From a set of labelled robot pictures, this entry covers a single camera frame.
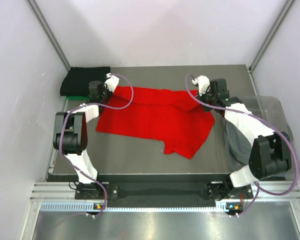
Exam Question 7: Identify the red t shirt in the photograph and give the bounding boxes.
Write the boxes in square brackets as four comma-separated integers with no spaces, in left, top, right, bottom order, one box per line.
[95,86,215,159]

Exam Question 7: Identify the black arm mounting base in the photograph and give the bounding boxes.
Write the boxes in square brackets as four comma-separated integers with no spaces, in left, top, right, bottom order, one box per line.
[84,173,254,208]

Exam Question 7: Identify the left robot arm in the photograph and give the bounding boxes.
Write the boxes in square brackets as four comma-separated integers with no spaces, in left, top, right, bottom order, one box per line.
[52,76,119,200]

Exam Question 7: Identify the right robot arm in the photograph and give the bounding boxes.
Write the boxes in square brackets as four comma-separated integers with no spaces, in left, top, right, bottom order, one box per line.
[191,75,292,198]

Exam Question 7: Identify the folded green t shirt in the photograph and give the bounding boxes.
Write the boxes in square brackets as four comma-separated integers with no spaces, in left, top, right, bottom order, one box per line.
[65,96,88,101]

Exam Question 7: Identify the folded black t shirt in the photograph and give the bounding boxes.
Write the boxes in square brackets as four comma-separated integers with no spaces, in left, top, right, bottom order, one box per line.
[59,66,111,97]

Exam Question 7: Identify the grey t shirt in bin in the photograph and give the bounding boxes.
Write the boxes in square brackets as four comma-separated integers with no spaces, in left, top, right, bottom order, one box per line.
[225,120,252,166]

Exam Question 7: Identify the clear plastic bin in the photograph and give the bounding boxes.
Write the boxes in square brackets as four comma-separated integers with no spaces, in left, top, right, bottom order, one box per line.
[223,96,293,172]

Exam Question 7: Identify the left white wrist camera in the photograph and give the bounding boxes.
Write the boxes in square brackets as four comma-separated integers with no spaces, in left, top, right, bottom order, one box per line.
[104,73,120,93]

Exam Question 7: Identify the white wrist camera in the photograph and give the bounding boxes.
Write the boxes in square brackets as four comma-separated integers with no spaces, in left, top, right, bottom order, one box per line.
[104,73,120,93]
[191,75,210,96]

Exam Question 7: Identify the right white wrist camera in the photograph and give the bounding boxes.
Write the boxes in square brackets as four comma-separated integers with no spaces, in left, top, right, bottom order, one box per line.
[191,75,210,96]

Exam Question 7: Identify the left corner aluminium post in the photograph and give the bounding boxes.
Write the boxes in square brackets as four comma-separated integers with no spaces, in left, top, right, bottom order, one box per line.
[26,0,71,71]

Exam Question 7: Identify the corner aluminium post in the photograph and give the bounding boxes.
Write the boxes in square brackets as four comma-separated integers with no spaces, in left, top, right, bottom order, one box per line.
[26,0,71,71]
[248,0,296,75]

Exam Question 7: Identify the grey slotted cable duct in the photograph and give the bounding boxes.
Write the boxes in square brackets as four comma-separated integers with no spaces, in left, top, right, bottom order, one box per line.
[40,202,229,213]

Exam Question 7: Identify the aluminium frame rail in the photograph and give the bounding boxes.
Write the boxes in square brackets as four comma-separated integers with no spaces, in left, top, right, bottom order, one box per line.
[29,181,300,203]

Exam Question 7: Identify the right corner aluminium post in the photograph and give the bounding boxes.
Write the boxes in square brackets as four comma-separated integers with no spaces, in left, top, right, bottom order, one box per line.
[248,0,296,75]

